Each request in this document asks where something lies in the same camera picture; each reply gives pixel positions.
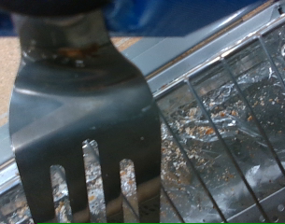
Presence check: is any metal spatula with blue block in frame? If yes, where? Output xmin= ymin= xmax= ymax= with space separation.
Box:
xmin=0 ymin=0 xmax=267 ymax=224

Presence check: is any silver toaster oven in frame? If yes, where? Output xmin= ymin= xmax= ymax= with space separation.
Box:
xmin=0 ymin=0 xmax=285 ymax=224

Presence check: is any metal oven rack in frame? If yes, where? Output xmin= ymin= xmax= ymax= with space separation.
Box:
xmin=0 ymin=12 xmax=285 ymax=224

